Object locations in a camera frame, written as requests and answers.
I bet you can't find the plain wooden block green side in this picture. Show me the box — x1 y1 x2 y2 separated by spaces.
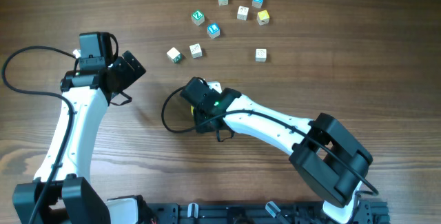
207 81 222 93

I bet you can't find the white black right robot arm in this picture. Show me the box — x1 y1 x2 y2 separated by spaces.
181 85 378 223

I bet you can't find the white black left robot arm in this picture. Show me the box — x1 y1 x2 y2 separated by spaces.
13 51 154 223

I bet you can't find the wooden block green A side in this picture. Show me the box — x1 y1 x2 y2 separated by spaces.
166 47 182 63

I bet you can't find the wooden block fox picture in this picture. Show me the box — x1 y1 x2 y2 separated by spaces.
189 43 203 59

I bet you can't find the wooden block grey drawing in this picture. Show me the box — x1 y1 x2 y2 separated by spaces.
255 48 267 62

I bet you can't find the green Z wooden block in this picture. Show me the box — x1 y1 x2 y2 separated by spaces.
191 10 205 26

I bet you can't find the blue L wooden block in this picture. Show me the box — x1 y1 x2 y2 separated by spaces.
207 23 221 39

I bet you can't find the wooden block monkey picture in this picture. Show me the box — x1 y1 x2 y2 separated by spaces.
237 6 249 21

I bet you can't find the yellow K wooden block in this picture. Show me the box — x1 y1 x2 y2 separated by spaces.
257 10 270 26

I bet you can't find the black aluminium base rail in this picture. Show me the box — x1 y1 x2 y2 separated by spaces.
148 200 391 224

